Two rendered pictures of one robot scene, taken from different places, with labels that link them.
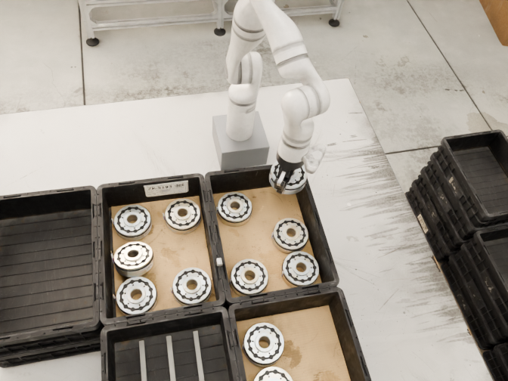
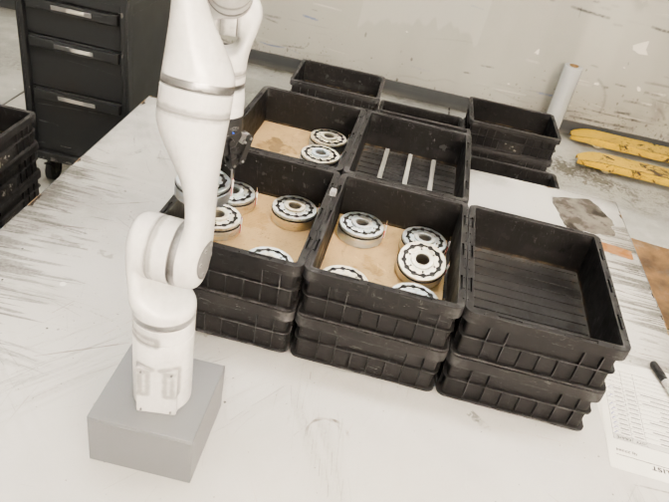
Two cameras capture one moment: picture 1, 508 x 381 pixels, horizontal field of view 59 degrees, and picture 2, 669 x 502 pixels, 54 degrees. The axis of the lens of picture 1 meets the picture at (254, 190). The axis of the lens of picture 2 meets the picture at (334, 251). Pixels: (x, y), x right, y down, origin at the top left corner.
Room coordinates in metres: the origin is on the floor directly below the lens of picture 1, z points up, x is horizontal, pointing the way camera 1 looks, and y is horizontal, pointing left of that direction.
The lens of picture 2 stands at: (1.58, 0.58, 1.63)
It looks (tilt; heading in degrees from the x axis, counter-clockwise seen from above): 35 degrees down; 204
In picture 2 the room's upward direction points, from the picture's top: 12 degrees clockwise
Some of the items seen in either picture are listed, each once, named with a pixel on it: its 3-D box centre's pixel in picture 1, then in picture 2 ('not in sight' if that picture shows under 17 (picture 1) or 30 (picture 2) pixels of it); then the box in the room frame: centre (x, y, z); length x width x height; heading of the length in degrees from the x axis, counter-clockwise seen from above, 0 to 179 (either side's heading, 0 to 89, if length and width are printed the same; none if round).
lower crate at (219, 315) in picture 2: not in sight; (247, 262); (0.60, -0.05, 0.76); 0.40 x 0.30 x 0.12; 20
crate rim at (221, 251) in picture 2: (267, 227); (254, 201); (0.60, -0.05, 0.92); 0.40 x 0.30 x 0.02; 20
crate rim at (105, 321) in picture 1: (157, 243); (394, 237); (0.50, 0.23, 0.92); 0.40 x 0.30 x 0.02; 20
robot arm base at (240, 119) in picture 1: (240, 114); (163, 353); (1.02, 0.08, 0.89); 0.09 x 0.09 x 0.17; 29
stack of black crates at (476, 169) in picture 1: (468, 198); not in sight; (1.22, -0.96, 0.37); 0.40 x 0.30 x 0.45; 21
